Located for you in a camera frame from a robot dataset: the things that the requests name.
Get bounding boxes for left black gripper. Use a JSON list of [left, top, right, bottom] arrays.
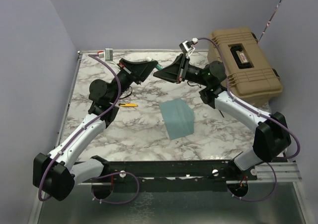
[[109, 58, 158, 104]]

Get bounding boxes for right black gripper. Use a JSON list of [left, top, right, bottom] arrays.
[[155, 53, 210, 87]]

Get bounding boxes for green glue stick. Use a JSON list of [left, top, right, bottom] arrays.
[[145, 57, 163, 71]]

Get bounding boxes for teal envelope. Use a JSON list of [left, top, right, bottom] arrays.
[[159, 98, 195, 140]]

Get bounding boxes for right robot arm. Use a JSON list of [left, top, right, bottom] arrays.
[[154, 54, 291, 180]]

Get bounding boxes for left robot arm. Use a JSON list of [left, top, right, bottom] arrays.
[[33, 55, 158, 202]]

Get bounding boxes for yellow utility knife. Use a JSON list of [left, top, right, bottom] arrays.
[[119, 103, 138, 107]]

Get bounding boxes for tan plastic tool case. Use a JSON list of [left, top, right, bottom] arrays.
[[210, 27, 283, 107]]

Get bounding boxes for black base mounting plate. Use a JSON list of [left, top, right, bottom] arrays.
[[91, 160, 257, 192]]

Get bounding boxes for striped tape strip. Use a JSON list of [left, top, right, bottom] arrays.
[[258, 0, 283, 41]]

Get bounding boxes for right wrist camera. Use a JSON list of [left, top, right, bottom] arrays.
[[179, 38, 198, 57]]

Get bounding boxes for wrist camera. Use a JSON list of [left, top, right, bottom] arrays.
[[179, 38, 198, 57], [97, 48, 117, 65]]

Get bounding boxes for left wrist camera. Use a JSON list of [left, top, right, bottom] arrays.
[[97, 48, 117, 65]]

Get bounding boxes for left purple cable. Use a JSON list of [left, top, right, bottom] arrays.
[[37, 54, 141, 205]]

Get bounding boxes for purple cable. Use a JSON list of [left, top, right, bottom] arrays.
[[196, 37, 302, 202], [37, 54, 141, 205]]

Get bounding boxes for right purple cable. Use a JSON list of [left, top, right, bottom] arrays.
[[196, 37, 302, 202]]

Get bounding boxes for aluminium rail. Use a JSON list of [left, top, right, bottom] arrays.
[[76, 162, 302, 185]]

